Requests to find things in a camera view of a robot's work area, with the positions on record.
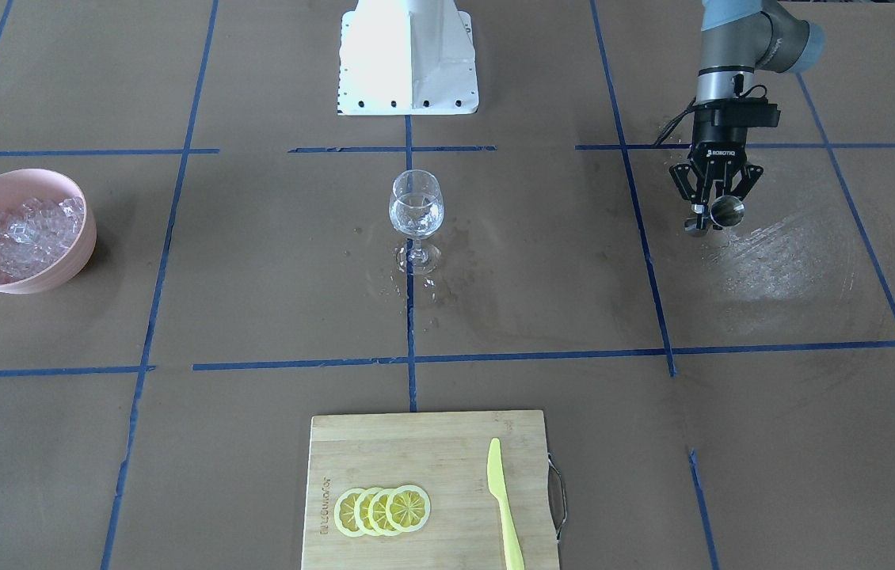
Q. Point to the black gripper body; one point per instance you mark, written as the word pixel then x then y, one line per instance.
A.
pixel 715 133

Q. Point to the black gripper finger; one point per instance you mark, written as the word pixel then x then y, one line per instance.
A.
pixel 691 186
pixel 746 179

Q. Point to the steel double jigger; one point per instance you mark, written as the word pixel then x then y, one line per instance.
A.
pixel 725 211

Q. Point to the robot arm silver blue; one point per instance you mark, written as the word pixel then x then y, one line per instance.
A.
pixel 739 38

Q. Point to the clear wine glass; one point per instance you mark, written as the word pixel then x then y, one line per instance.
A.
pixel 416 210

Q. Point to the pink bowl with ice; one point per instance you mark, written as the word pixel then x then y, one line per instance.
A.
pixel 47 231

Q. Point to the bamboo cutting board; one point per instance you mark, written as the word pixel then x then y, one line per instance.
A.
pixel 444 453

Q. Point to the yellow plastic knife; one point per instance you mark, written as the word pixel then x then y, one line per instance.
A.
pixel 496 484

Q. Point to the lemon slice nearest board edge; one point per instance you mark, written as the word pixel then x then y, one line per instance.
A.
pixel 408 508

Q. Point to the lemon slice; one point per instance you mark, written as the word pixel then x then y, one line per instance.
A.
pixel 345 513
pixel 361 511
pixel 378 519

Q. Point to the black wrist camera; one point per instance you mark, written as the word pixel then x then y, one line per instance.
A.
pixel 753 109

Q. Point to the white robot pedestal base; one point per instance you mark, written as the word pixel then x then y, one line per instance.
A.
pixel 407 58

